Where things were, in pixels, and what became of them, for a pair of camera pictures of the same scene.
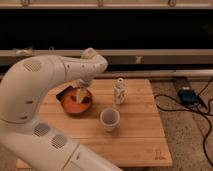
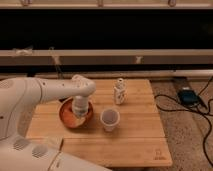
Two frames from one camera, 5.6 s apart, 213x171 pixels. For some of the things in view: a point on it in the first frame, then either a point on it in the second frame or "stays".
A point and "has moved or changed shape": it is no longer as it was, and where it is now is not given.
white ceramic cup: [110, 118] stays
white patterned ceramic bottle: [120, 92] stays
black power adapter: [189, 97] stays
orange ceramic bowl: [70, 101] has moved or changed shape
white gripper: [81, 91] to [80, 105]
